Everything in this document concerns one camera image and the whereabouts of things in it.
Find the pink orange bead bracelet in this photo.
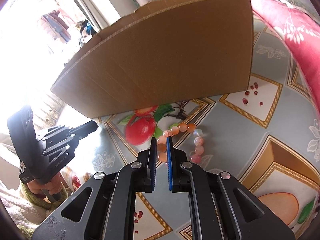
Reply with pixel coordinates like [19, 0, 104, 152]
[156, 122, 205, 164]

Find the left hand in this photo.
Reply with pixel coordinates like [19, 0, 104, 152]
[27, 173, 63, 196]

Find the green fuzzy sleeve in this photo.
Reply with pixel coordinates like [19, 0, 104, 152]
[20, 184, 68, 210]

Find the fruit pattern tablecloth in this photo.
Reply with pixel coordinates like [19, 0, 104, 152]
[62, 19, 319, 239]

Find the hanging clothes rack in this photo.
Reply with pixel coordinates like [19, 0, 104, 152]
[40, 10, 97, 48]

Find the brown cardboard box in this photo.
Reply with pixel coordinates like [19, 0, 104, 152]
[51, 0, 253, 118]

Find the pink floral blanket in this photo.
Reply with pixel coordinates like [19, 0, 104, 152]
[251, 0, 319, 109]

